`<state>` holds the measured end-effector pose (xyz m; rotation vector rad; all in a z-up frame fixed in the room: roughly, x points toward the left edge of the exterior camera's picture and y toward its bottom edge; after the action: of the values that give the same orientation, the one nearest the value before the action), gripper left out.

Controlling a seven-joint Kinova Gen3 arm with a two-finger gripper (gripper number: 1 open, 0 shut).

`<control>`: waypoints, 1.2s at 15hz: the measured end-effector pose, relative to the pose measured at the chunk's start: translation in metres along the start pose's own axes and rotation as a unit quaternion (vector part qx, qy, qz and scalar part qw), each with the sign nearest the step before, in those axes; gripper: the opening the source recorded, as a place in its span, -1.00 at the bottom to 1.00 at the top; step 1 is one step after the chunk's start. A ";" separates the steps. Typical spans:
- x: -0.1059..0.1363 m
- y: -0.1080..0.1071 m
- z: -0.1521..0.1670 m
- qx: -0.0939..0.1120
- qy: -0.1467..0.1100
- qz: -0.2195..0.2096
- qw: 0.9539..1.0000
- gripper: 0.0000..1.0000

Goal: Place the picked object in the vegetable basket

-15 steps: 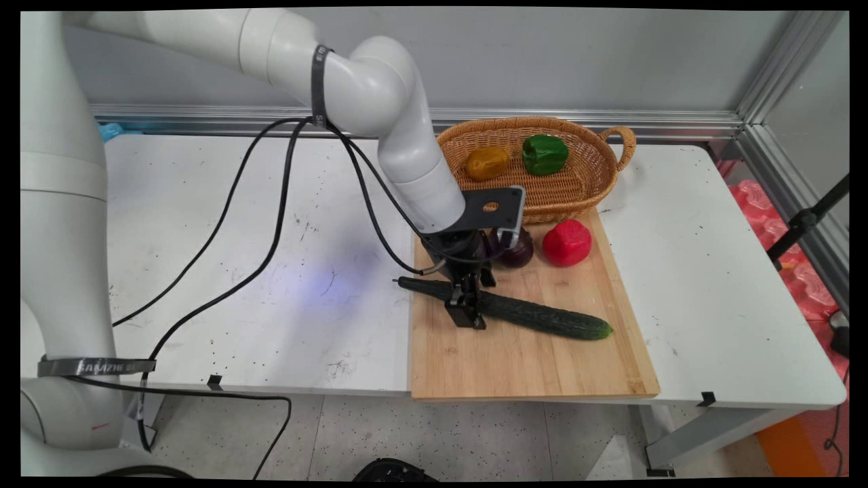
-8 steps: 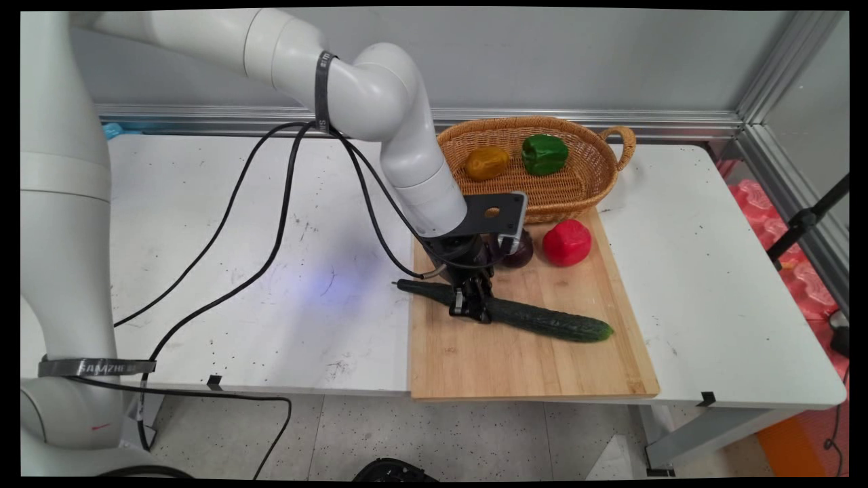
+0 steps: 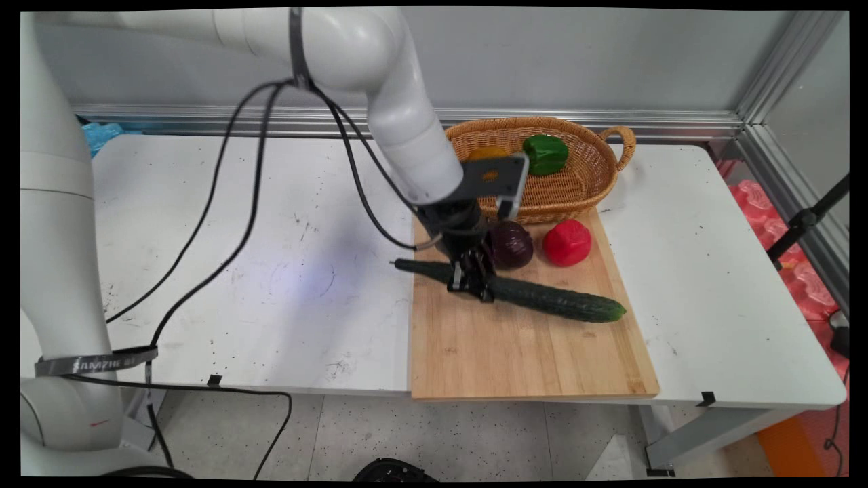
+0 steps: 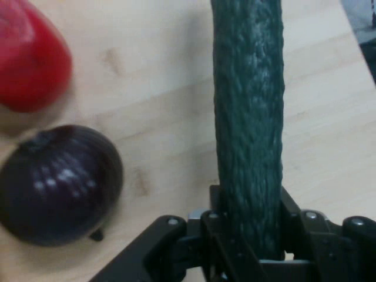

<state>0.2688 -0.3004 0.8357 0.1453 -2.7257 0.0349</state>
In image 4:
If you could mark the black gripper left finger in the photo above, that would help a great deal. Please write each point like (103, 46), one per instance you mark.
(182, 243)

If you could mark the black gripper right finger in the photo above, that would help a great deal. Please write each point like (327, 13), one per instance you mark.
(329, 243)

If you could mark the dark green cucumber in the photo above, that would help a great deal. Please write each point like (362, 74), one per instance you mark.
(249, 117)

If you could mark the dark purple onion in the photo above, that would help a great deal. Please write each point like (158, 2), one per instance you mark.
(58, 185)

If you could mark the light wooden cutting board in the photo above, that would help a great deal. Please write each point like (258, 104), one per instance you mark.
(164, 88)

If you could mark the red bell pepper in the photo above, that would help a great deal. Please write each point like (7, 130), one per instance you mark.
(29, 58)

